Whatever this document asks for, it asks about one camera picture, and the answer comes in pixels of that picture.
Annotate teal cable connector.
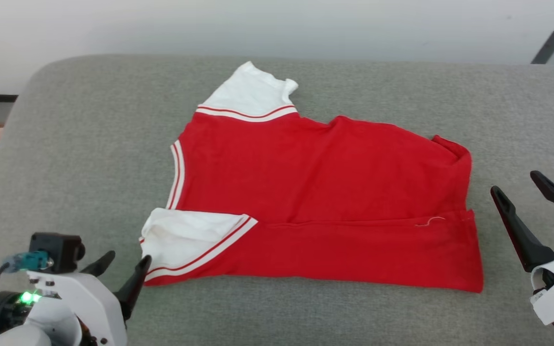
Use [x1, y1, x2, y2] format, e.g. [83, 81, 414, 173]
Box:
[5, 252, 52, 273]

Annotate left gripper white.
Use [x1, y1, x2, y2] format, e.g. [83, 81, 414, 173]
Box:
[26, 250, 153, 346]

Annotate black table leg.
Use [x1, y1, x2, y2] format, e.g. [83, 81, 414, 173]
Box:
[530, 18, 554, 65]

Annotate grey fabric sofa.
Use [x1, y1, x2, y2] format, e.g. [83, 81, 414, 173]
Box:
[0, 54, 554, 346]

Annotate red basketball jersey white sleeves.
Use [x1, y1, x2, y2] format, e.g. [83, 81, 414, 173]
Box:
[138, 61, 485, 293]

